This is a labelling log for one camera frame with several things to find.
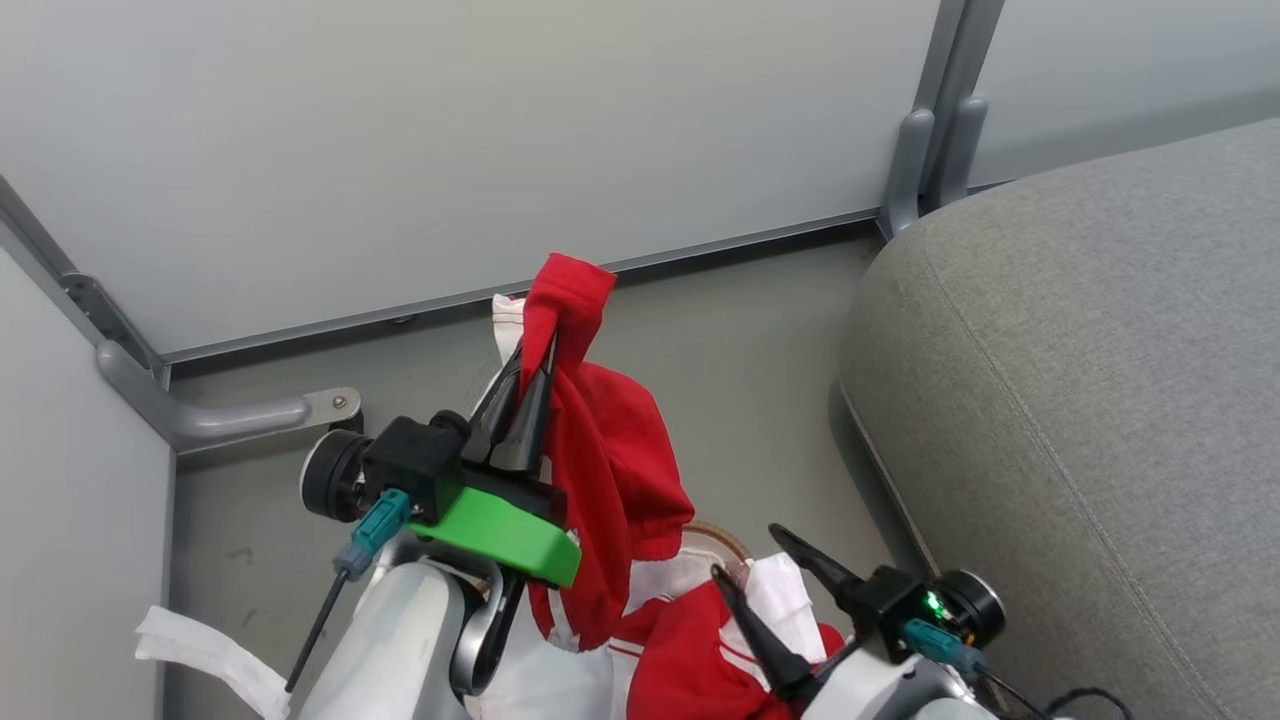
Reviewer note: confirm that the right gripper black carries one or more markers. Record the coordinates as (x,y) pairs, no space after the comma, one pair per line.
(900,605)

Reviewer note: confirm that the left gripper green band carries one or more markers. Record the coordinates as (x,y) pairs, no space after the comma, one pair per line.
(490,530)

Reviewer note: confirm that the grey metal partition foot bracket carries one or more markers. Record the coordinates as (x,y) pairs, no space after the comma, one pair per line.
(210,410)

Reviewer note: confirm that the red garment with white stripes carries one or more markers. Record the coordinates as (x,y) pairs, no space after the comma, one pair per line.
(690,660)

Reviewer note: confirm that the grey partition post brackets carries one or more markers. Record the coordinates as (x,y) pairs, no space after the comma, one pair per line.
(935,120)

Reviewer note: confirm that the red and white garment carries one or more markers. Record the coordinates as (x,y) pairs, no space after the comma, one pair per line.
(610,470)

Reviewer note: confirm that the brown laundry basket rim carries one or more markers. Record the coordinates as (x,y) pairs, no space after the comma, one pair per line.
(722,540)

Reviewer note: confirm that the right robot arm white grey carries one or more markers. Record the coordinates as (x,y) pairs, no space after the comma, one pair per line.
(880,695)

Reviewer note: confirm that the grey fabric sofa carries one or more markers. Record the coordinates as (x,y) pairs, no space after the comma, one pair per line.
(1080,420)

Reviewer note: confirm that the white cloth strip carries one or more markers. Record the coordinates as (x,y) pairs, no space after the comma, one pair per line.
(210,650)

